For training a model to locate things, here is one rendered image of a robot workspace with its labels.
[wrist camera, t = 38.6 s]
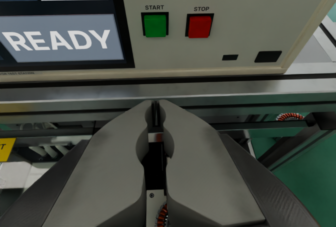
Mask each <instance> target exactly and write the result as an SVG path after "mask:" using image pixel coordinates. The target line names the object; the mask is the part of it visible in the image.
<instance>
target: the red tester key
mask: <svg viewBox="0 0 336 227"><path fill-rule="evenodd" d="M211 23H212V19H211V17H210V16H191V17H190V18H189V26H188V37H189V38H208V37H209V32H210V28H211Z"/></svg>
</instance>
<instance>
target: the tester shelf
mask: <svg viewBox="0 0 336 227"><path fill-rule="evenodd" d="M146 100H153V101H159V100H167V101H169V102H171V103H173V104H175V105H177V106H179V107H180V108H182V109H184V110H186V111H188V112H190V113H192V114H194V115H196V116H197V117H207V116H234V115H260V114H287V113H314V112H336V25H335V24H334V23H333V22H332V20H331V19H330V18H329V17H328V16H327V15H326V16H325V18H324V19H323V21H322V22H321V23H320V25H319V26H318V28H317V29H316V30H315V32H314V33H313V35H312V36H311V38H310V39H309V40H308V42H307V43H306V45H305V46H304V47H303V49H302V50H301V52H300V53H299V54H298V56H297V57H296V59H295V60H294V61H293V63H292V64H291V66H290V67H289V68H288V70H287V71H286V73H275V74H242V75H209V76H177V77H144V78H111V79H78V80H46V81H13V82H0V124H21V123H48V122H74V121H101V120H113V119H115V118H116V117H118V116H119V115H121V114H123V113H125V112H126V111H128V110H130V109H131V108H133V107H135V106H137V105H138V104H140V103H142V102H143V101H146Z"/></svg>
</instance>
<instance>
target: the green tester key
mask: <svg viewBox="0 0 336 227"><path fill-rule="evenodd" d="M144 27H145V36H146V37H147V38H153V37H166V15H145V16H144Z"/></svg>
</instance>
